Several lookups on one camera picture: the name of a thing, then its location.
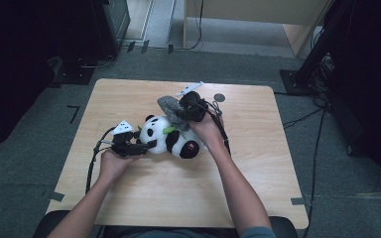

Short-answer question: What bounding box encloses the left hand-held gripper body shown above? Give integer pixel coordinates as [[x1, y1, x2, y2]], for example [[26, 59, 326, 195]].
[[110, 119, 149, 159]]

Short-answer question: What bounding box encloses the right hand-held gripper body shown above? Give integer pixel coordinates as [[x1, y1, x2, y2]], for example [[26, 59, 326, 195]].
[[176, 81, 210, 123]]

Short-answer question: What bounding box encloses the black and white panda plush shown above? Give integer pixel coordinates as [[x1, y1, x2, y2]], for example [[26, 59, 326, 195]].
[[135, 113, 209, 160]]

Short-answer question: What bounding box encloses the grey fluffy cloth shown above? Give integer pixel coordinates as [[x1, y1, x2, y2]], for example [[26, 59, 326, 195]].
[[157, 95, 191, 132]]

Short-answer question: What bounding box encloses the person's left hand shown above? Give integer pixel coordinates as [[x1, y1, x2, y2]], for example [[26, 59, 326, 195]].
[[98, 149, 141, 186]]

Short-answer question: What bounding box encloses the person's right hand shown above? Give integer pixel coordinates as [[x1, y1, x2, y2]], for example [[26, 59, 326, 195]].
[[189, 110, 228, 154]]

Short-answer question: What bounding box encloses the black chair armrest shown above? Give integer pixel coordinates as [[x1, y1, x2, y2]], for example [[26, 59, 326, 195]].
[[269, 216, 299, 238], [33, 210, 77, 238]]

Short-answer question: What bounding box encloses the black cabinet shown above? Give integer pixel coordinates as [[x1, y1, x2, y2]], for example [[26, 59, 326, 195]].
[[90, 0, 132, 59]]

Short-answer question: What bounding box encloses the light wooden desk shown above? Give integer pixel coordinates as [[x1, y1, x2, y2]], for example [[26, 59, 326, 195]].
[[182, 0, 336, 58]]

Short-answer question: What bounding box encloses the black metal stand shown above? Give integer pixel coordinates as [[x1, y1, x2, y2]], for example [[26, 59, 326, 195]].
[[279, 0, 358, 97]]

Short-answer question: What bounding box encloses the dark curtain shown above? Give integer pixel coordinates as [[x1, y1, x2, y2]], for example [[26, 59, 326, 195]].
[[323, 0, 381, 199], [0, 0, 95, 158]]

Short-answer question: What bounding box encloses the left hand-held gripper black cable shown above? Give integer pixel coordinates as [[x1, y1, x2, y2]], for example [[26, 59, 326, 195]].
[[84, 126, 117, 195]]

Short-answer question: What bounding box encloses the hand-held gripper black cable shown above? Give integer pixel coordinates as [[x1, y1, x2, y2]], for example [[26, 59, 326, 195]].
[[84, 126, 117, 195], [196, 99, 232, 157]]

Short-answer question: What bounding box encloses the right hand-held gripper black cable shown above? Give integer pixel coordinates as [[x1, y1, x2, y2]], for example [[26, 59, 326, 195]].
[[196, 99, 232, 157]]

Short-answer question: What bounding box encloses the thin black hanging cable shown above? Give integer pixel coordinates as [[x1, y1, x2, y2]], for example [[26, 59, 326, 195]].
[[178, 0, 205, 52]]

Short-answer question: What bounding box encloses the black floor base plate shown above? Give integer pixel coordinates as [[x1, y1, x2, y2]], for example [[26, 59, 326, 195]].
[[51, 56, 96, 85]]

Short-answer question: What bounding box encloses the short black floor cable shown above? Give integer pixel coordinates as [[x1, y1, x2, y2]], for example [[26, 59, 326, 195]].
[[282, 105, 326, 130]]

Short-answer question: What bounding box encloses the tangled black cable bundle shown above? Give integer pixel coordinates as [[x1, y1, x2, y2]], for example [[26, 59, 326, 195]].
[[311, 53, 335, 107]]

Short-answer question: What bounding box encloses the long black floor cable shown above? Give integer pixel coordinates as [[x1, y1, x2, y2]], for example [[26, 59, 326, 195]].
[[301, 107, 327, 238]]

